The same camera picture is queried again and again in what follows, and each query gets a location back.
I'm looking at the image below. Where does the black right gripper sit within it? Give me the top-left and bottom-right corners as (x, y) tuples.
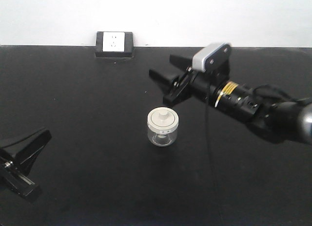
(149, 54), (230, 107)

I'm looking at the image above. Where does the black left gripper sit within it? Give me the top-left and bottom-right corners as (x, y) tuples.
(0, 129), (52, 197)

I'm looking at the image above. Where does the glass jar with beige lid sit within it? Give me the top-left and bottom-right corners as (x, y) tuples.
(147, 107), (179, 147)

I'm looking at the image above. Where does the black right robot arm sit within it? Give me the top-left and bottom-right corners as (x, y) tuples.
(149, 55), (312, 144)

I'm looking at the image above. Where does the black white power socket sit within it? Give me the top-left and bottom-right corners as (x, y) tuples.
(95, 31), (134, 58)

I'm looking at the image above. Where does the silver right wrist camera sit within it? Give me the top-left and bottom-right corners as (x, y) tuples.
(191, 43), (231, 73)

